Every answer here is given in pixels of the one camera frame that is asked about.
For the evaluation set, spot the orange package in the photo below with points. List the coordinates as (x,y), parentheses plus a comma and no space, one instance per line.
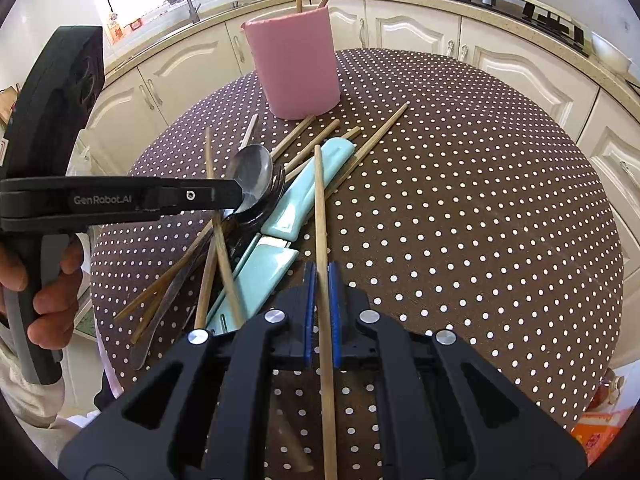
(600,435)

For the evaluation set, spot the cream kitchen cabinets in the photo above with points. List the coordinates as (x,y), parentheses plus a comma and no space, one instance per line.
(415,30)

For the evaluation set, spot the brown polka dot tablecloth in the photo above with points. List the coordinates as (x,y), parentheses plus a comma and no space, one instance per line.
(475,210)

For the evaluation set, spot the bunch of wooden chopsticks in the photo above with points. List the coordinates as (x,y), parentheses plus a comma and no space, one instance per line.
(381,135)

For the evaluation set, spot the chrome kitchen faucet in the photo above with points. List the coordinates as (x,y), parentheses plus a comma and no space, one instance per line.
(192,10)

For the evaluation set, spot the black gas stove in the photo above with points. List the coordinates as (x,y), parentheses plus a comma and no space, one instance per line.
(550,20)

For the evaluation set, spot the pink utensil holder cup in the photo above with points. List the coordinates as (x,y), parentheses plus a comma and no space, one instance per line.
(295,65)

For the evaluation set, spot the person's left hand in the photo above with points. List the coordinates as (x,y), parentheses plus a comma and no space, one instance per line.
(50,305)

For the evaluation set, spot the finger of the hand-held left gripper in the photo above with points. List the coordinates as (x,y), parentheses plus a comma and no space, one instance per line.
(200,194)
(50,225)

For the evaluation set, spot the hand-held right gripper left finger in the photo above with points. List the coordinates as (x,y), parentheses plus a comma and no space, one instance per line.
(310,310)

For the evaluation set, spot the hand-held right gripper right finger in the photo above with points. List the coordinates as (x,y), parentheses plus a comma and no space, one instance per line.
(334,310)

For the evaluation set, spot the beige kitchen countertop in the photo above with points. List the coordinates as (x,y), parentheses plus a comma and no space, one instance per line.
(220,14)

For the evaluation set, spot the light blue plastic utensil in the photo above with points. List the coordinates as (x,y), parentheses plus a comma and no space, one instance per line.
(295,200)
(265,270)

